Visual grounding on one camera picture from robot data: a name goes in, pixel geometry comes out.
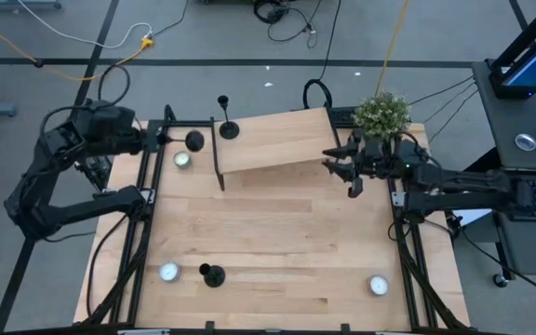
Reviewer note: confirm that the black vented box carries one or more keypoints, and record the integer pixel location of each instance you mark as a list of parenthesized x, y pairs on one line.
[(342, 117)]

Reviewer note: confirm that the potted green plant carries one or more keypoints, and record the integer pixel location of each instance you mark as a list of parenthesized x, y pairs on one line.
[(382, 116)]

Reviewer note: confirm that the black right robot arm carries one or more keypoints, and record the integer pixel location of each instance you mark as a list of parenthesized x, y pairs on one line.
[(459, 179)]

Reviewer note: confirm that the round silver lid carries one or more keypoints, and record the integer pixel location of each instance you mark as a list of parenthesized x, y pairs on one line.
[(525, 142)]

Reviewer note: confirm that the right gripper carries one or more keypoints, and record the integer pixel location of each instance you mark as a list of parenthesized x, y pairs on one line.
[(375, 163)]

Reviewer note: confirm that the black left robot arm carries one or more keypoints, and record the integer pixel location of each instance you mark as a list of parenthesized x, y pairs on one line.
[(86, 207)]

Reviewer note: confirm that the grey computer desk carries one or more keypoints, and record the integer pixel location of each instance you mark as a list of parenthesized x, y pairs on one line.
[(514, 111)]

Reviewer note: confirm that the wooden shelf with black frame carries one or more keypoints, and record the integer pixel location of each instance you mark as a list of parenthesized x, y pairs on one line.
[(277, 139)]

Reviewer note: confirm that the white paper sheet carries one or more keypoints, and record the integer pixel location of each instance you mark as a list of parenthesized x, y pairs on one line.
[(473, 216)]

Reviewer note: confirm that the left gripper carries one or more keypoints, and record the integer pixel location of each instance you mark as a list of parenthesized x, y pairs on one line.
[(144, 139)]

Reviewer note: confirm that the white candle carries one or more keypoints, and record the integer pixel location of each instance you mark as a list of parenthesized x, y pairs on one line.
[(378, 285), (169, 272), (182, 160)]

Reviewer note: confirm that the grey cart base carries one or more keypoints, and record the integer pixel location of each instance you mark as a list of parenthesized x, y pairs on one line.
[(17, 4)]

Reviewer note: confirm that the black desk caster wheel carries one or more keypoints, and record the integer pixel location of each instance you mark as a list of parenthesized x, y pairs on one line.
[(499, 280)]

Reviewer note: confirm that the black metal candlestick holder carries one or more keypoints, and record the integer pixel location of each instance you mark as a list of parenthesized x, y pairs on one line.
[(215, 277), (195, 141), (229, 130)]

